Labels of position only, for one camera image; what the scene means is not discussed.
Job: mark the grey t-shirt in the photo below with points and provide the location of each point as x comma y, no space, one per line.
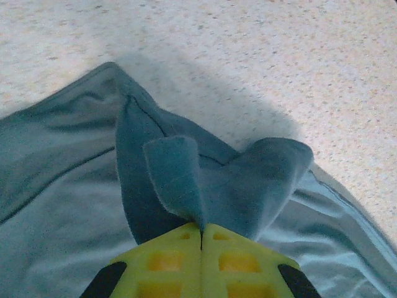
62,186

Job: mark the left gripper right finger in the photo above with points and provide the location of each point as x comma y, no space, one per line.
242,270

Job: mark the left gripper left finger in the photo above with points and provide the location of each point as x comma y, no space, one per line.
161,270

